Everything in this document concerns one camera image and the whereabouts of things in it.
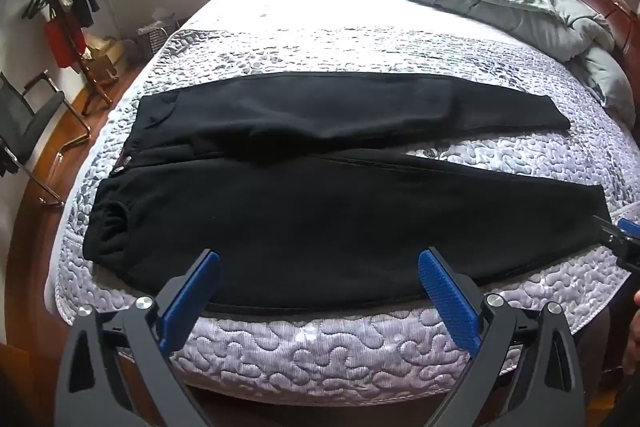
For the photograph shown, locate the bed with grey quilted cover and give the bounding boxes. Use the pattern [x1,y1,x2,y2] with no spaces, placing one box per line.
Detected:
[42,0,640,403]

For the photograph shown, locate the wooden coat rack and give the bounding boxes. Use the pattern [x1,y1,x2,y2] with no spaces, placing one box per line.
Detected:
[22,0,117,108]

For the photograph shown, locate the black pants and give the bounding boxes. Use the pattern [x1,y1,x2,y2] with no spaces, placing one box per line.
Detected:
[82,72,613,310]

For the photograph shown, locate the person's right hand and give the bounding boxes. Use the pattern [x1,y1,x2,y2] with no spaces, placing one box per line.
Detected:
[621,291,640,376]

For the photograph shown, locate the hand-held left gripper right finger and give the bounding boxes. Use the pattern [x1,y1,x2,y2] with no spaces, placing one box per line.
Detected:
[417,248,586,427]

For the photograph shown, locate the grey-green duvet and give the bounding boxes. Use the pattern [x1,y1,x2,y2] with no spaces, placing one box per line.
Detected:
[245,0,636,128]

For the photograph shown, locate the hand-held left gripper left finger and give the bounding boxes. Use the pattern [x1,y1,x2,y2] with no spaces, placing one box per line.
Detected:
[52,249,221,427]

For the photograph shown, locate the black office chair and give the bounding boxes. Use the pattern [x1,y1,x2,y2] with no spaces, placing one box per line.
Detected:
[0,71,92,208]

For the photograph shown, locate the cardboard box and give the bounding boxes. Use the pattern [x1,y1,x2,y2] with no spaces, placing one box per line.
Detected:
[81,36,127,81]

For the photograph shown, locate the red garment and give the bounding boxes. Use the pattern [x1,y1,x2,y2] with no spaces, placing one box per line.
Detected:
[45,14,87,68]

